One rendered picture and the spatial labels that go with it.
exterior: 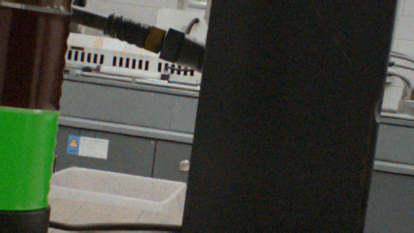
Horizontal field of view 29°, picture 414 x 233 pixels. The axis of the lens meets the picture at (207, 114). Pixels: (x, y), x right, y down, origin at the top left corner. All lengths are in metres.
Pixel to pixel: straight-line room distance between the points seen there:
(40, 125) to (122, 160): 4.81
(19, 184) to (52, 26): 0.06
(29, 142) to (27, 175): 0.01
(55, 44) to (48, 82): 0.01
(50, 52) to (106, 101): 4.81
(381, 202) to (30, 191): 4.80
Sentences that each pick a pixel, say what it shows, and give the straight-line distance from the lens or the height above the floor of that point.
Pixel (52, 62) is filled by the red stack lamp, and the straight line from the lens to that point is 0.28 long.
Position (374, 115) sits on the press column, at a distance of 0.48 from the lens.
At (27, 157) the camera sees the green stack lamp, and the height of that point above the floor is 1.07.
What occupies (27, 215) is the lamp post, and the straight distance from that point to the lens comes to 0.29.
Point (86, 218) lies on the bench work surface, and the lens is 1.05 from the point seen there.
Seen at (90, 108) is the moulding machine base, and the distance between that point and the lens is 5.12.
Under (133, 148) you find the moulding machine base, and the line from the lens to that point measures 5.07.
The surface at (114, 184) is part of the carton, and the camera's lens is 3.33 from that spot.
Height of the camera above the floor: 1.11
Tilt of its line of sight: 3 degrees down
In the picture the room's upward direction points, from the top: 8 degrees clockwise
